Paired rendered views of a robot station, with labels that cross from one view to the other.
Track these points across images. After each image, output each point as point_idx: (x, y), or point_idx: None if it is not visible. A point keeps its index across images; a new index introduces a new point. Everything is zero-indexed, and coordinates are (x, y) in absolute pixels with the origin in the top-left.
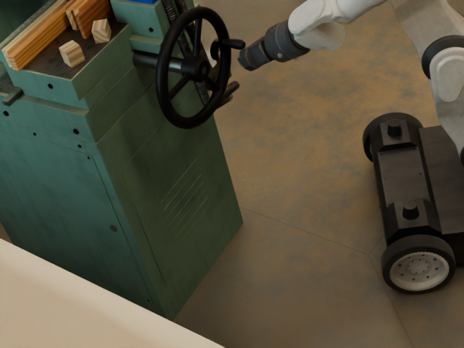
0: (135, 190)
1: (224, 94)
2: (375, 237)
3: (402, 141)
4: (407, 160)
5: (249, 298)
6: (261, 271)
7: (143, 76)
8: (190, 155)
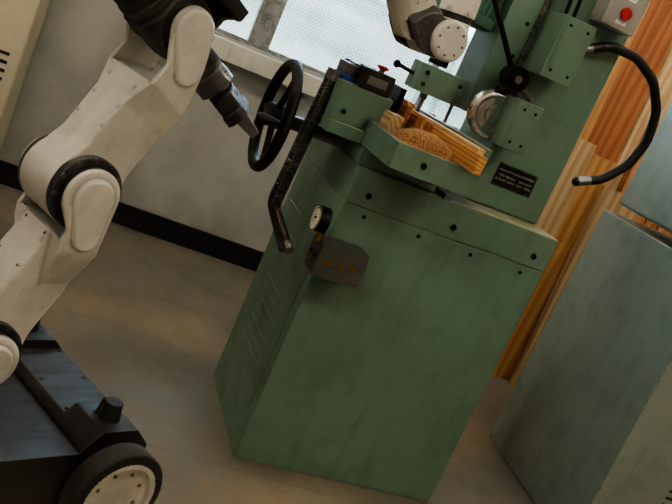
0: None
1: (273, 209)
2: None
3: (88, 403)
4: (68, 395)
5: (160, 389)
6: (169, 410)
7: (328, 162)
8: (284, 286)
